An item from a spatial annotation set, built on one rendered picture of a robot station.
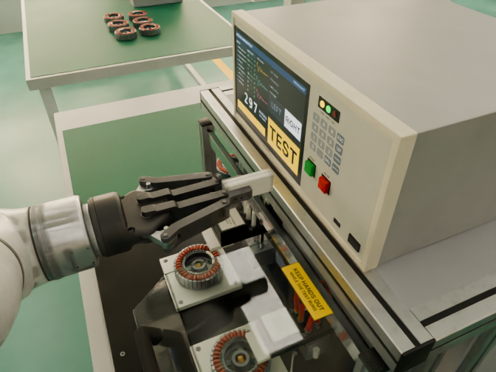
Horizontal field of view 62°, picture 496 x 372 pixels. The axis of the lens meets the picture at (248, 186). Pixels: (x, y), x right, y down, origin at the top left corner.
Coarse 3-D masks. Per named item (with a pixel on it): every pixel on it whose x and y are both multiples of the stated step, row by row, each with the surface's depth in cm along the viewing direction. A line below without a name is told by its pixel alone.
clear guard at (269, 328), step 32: (224, 256) 61; (256, 256) 61; (288, 256) 61; (160, 288) 58; (192, 288) 57; (224, 288) 57; (256, 288) 57; (288, 288) 57; (320, 288) 57; (160, 320) 56; (192, 320) 53; (224, 320) 53; (256, 320) 53; (288, 320) 53; (320, 320) 53; (352, 320) 53; (160, 352) 53; (192, 352) 50; (224, 352) 50; (256, 352) 50; (288, 352) 50; (320, 352) 50; (352, 352) 50
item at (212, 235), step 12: (240, 216) 89; (276, 216) 92; (216, 228) 87; (228, 228) 86; (240, 228) 87; (252, 228) 89; (264, 228) 90; (216, 240) 89; (228, 240) 87; (240, 240) 88
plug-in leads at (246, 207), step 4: (264, 196) 87; (264, 200) 87; (244, 204) 91; (248, 204) 88; (268, 204) 92; (244, 208) 92; (248, 208) 89; (268, 208) 93; (272, 208) 93; (244, 212) 92; (248, 212) 89; (252, 212) 87; (248, 216) 90; (252, 216) 88; (248, 220) 91; (252, 220) 88; (252, 224) 89; (256, 224) 90
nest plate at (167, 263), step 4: (220, 252) 99; (224, 252) 99; (168, 256) 98; (172, 256) 98; (160, 260) 97; (164, 260) 97; (168, 260) 97; (172, 260) 97; (164, 264) 96; (168, 264) 96; (172, 264) 96; (164, 268) 96; (168, 268) 96; (172, 268) 96; (164, 272) 95
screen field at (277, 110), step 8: (272, 96) 64; (272, 104) 65; (280, 104) 62; (272, 112) 66; (280, 112) 63; (288, 112) 61; (280, 120) 64; (288, 120) 62; (296, 120) 59; (288, 128) 62; (296, 128) 60; (296, 136) 60
